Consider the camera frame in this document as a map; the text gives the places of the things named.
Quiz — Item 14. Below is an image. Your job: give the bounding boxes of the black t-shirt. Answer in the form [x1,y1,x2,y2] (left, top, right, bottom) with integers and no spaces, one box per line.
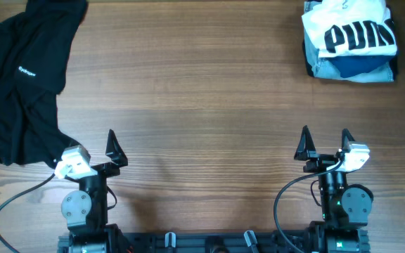
[0,0,88,168]

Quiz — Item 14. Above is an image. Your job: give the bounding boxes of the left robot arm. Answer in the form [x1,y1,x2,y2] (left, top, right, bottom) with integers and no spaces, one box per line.
[55,129,134,253]

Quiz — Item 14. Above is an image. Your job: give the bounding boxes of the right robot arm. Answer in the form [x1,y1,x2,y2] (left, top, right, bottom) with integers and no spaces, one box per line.
[294,126,374,253]

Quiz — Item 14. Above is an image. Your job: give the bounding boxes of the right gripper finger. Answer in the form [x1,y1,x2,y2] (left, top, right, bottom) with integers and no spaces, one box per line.
[294,125,316,160]
[341,129,355,151]

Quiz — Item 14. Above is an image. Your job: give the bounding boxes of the light blue folded jeans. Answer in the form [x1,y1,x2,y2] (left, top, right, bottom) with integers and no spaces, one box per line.
[302,34,399,83]

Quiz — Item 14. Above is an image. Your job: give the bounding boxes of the dark blue folded garment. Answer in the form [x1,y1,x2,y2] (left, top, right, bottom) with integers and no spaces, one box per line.
[328,56,393,78]

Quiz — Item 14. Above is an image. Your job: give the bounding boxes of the white Puma t-shirt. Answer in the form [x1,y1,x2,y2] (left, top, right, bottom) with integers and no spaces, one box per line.
[302,0,398,58]

